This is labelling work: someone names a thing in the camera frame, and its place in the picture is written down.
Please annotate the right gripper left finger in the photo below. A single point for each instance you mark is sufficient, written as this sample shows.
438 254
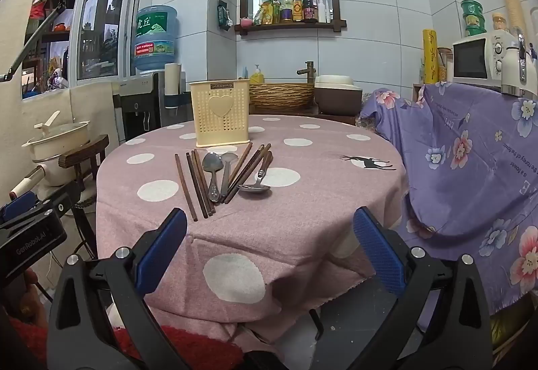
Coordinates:
80 335

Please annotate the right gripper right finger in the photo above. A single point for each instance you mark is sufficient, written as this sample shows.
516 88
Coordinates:
440 319

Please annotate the brown wooden chopstick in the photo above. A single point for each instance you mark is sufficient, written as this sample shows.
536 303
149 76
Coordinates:
248 176
238 166
203 184
185 189
244 173
196 185

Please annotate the shiny metal spoon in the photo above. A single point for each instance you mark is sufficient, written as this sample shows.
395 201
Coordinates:
212 163

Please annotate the matte metal spoon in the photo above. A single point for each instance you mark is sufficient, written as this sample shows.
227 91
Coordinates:
228 159

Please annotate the wooden handled metal spoon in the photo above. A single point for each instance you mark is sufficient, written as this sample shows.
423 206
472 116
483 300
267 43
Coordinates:
258 187

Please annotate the cream electric cooking pot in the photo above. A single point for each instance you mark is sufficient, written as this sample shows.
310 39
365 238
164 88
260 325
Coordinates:
45 148

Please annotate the dark wooden stool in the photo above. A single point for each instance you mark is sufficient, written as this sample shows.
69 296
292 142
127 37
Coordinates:
85 162

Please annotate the grey water dispenser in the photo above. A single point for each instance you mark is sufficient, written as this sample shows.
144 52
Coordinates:
138 99

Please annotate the purple floral cloth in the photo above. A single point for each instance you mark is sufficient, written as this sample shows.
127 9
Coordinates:
471 159

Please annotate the pink polka dot tablecloth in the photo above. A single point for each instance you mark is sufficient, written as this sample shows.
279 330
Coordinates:
249 271

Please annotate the paper cup stack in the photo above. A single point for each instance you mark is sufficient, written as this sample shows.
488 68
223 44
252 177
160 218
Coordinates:
172 79

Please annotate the cream plastic utensil holder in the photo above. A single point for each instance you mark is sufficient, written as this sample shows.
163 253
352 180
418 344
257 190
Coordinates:
220 112

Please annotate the blue water jug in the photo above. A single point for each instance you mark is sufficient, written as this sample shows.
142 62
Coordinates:
154 45

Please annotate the cream brown rice cooker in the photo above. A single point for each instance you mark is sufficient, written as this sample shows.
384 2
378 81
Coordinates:
337 95

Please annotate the white microwave oven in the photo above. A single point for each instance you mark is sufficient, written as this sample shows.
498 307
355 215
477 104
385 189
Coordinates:
477 60

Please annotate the woven brown basin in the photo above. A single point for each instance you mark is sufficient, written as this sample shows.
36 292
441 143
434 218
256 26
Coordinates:
281 96

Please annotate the yellow soap dispenser bottle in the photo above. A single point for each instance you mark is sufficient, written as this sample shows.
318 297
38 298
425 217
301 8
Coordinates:
257 77

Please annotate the brass faucet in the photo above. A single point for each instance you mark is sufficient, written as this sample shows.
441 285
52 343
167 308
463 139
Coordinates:
309 71

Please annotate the yellow roll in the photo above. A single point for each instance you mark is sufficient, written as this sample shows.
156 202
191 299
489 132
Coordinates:
430 56

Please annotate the green stacked cups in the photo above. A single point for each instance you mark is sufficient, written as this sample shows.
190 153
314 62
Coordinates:
472 14

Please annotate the dark soy sauce bottle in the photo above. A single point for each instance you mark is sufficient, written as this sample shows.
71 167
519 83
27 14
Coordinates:
310 10

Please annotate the yellow oil bottle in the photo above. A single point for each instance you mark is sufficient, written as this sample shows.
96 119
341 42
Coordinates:
297 10

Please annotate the window frame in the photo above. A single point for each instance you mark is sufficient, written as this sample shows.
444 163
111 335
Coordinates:
75 42

